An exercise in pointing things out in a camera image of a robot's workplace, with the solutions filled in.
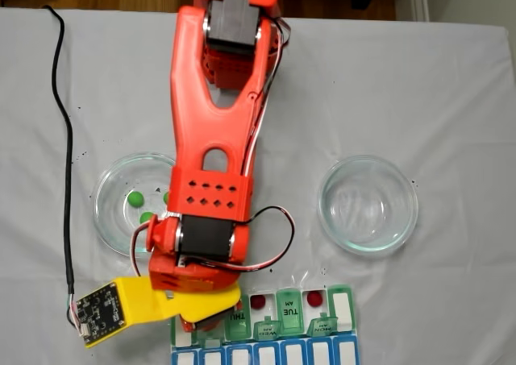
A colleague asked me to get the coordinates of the black camera circuit board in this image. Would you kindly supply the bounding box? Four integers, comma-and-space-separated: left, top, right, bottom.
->
74, 282, 127, 349

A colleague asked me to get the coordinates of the white tablecloth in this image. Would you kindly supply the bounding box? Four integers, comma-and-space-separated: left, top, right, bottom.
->
0, 6, 516, 365

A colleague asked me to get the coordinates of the clear glass bowl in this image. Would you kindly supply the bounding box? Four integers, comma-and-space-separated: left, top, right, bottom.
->
317, 154, 419, 256
93, 151, 177, 258

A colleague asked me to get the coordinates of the black camera cable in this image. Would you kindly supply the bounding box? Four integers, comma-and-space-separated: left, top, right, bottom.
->
42, 5, 77, 297

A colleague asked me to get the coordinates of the weekly pill organizer box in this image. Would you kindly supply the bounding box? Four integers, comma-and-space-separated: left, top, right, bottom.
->
168, 283, 360, 365

